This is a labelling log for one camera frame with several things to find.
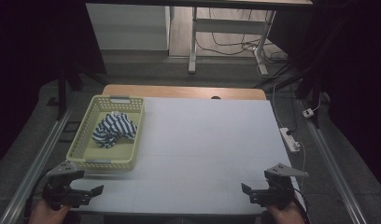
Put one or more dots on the blue white striped cloth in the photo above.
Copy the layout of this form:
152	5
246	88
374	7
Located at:
114	128

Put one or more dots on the black stand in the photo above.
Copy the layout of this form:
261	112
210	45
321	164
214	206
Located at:
61	93

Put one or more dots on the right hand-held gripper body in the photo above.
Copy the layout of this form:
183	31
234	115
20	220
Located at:
277	186

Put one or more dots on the white power strip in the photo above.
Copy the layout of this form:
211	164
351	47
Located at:
289	140

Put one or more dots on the wooden table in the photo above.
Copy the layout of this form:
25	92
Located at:
179	91

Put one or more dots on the white cabinet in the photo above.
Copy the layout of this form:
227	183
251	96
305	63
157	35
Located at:
129	28

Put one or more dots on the black plug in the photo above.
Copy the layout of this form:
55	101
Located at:
290	132

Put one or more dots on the small white adapter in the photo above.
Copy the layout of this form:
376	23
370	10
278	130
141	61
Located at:
308	113

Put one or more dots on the person's left hand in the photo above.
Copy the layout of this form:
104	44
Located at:
47	214

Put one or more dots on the aluminium rail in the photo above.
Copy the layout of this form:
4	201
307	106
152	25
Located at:
331	168
33	169

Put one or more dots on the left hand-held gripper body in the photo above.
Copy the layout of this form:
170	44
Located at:
62	189

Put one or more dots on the yellow plastic basket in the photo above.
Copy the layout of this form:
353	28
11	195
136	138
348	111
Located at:
86	155

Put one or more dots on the white table cover sheet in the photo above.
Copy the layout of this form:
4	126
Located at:
204	149

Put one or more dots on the white-legged desk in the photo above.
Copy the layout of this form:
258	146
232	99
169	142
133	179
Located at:
196	40

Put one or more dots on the person's right hand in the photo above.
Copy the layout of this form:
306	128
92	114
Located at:
286	214

